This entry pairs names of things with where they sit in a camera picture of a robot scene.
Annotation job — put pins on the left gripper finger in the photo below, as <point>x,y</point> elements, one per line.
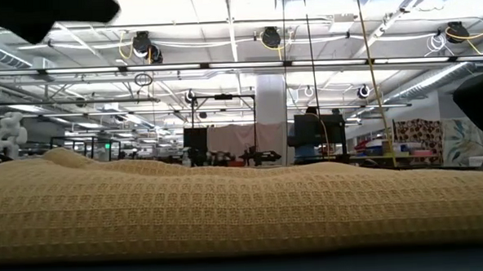
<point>36,13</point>

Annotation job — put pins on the yellow waffle weave towel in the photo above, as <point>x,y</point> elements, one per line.
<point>228,209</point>

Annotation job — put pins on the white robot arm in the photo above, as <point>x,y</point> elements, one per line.
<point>9,133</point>

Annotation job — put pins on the small black robot arm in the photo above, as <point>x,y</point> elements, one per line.
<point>263,155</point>

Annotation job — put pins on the white plastic container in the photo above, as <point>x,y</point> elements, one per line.
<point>475,160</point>

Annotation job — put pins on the green leaf patterned cloth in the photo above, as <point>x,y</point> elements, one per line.
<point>462,142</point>

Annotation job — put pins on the brown floral patterned cloth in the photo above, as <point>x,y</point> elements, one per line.
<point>419,138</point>

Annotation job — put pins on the pink plastic tray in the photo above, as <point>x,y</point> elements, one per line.
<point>422,152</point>

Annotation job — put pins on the large black monitor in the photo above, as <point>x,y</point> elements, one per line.
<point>319,128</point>

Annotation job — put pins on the small black monitor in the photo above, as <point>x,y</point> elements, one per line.
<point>195,139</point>

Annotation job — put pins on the white square pillar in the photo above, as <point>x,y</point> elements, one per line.
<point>270,97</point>

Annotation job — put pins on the long fluorescent light strip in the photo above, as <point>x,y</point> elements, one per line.
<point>242,64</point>

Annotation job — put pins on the pink cloth sheet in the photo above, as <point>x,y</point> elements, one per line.
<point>237,137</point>

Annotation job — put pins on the red box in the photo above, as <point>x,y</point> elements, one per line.
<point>236,163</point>

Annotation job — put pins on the silver ventilation duct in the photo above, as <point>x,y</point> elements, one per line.
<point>427,82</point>
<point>1,56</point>

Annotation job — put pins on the black framed glass enclosure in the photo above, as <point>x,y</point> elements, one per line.
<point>82,137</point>

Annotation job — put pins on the black metal frame stand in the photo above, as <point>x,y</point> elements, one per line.
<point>222,96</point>

